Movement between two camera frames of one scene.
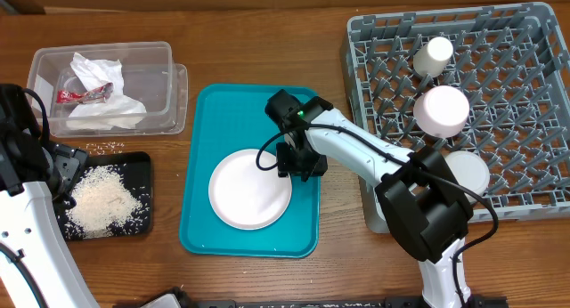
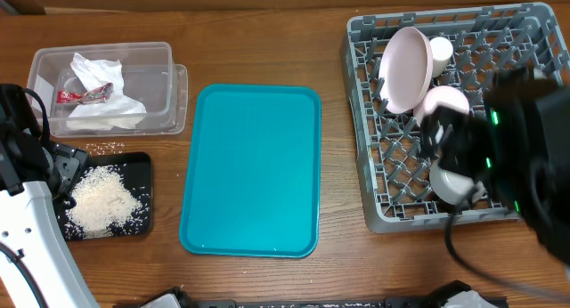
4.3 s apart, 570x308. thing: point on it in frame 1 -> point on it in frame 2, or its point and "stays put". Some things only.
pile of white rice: (100, 202) stays put
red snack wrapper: (97, 95) stays put
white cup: (431, 59) stays put
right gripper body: (300, 157) -> (468, 143)
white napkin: (119, 111) stays put
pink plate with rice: (246, 197) -> (405, 69)
